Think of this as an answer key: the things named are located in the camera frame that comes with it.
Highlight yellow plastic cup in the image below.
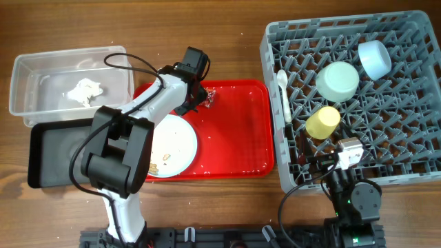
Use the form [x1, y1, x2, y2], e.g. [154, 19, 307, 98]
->
[305, 106, 340, 140]

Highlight red candy wrapper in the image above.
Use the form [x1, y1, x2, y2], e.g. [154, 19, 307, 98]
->
[202, 89, 216, 108]

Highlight white tissue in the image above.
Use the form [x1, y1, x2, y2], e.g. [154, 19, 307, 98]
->
[67, 78, 103, 107]

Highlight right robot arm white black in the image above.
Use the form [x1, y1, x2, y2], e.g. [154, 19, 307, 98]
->
[278, 131, 386, 247]

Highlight peanuts on plate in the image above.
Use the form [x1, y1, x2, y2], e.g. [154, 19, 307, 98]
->
[149, 154, 171, 176]

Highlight pale green bowl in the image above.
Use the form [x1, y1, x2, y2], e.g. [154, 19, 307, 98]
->
[316, 61, 360, 103]

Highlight clear plastic bin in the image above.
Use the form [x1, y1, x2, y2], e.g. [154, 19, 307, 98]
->
[9, 46, 134, 127]

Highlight grey dishwasher rack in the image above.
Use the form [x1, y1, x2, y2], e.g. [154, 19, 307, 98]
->
[260, 10, 440, 192]

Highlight white plastic spoon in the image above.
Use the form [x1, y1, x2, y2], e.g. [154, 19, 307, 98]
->
[276, 70, 292, 123]

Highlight red plastic tray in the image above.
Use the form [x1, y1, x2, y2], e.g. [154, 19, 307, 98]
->
[132, 79, 276, 182]

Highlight light blue plate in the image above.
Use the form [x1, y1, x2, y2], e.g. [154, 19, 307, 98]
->
[148, 114, 198, 178]

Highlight light blue bowl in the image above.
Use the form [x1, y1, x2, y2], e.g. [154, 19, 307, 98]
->
[358, 40, 392, 81]

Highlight black plastic bin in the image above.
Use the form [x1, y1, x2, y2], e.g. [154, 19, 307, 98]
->
[28, 118, 92, 189]

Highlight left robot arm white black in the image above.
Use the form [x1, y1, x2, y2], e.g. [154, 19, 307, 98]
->
[69, 47, 211, 247]

